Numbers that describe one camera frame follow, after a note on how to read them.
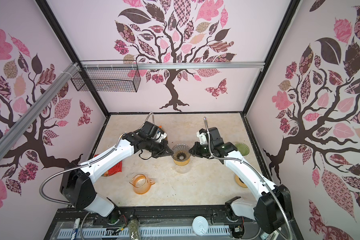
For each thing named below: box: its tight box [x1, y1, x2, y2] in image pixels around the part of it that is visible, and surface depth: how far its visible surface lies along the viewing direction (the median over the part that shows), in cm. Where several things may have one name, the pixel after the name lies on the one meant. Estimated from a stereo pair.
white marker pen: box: [71, 217, 81, 240], surface depth 71 cm
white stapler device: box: [260, 227, 282, 240], surface depth 68 cm
